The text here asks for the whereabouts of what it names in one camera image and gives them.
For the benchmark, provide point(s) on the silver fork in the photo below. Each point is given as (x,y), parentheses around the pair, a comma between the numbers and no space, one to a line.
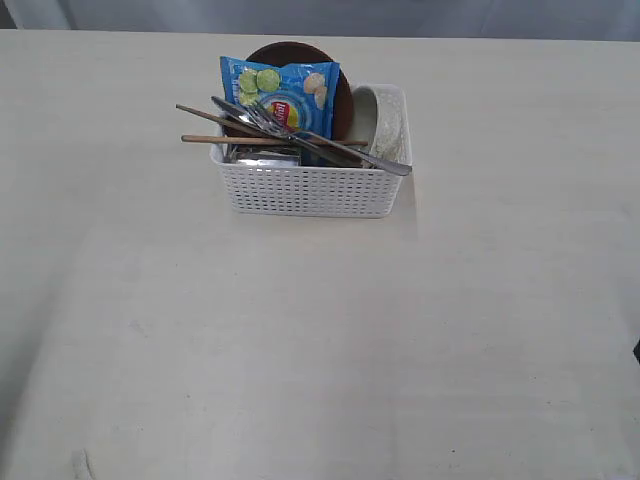
(322,147)

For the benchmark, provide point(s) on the blue chips bag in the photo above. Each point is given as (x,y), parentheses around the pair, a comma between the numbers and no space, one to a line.
(299,95)

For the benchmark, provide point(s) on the silver table knife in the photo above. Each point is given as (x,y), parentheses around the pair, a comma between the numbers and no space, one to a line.
(237,112)

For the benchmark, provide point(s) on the wooden chopstick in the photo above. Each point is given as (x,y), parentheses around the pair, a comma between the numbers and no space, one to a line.
(229,127)
(227,140)

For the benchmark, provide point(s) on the brown round plate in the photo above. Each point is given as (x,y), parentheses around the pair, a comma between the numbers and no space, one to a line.
(283,53)

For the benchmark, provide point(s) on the white perforated plastic basket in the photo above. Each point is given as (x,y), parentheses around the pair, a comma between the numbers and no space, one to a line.
(313,191)

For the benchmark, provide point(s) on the shiny steel cup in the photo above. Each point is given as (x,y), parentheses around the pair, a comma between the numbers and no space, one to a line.
(263,156)

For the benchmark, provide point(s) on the white ceramic bowl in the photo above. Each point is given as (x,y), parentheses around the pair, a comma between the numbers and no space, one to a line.
(377,119)

